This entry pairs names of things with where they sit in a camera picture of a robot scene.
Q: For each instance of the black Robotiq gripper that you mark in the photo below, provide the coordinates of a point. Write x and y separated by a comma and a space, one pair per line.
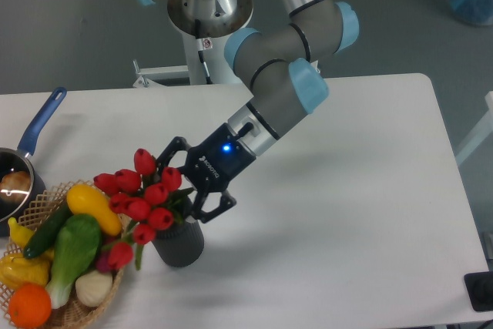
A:
210, 167

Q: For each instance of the red tulip bouquet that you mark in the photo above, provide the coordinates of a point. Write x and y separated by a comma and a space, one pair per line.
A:
151, 199

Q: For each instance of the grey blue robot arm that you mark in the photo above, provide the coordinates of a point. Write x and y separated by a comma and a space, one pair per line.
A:
279, 71

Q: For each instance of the dark grey ribbed vase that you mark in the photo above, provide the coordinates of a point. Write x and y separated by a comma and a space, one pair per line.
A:
181, 244

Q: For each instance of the yellow squash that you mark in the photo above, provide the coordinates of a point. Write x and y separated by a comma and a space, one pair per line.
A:
85, 199

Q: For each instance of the green bok choy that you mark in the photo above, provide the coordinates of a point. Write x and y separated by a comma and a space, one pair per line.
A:
75, 249

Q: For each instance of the dark green cucumber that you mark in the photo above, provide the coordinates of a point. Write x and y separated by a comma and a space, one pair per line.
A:
45, 236

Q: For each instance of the white garlic bulb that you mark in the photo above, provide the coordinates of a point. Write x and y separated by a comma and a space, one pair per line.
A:
93, 288

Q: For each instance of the brown bread roll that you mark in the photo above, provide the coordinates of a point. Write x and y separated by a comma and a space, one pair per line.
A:
15, 187

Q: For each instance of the small yellow banana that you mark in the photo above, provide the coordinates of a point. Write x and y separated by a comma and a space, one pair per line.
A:
19, 234

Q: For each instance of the yellow bell pepper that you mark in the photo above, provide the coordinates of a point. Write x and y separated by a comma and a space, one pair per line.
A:
17, 271

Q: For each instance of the orange fruit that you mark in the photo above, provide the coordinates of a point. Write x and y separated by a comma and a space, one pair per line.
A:
30, 306

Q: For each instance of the black device at edge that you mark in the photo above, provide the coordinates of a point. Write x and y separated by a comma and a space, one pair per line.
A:
479, 288

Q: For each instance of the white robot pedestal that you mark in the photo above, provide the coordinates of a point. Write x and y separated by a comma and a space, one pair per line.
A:
205, 64

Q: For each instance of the blue handled saucepan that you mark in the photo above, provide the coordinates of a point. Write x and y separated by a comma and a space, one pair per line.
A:
19, 159

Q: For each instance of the white frame at right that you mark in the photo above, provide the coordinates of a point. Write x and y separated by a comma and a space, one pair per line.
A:
477, 135

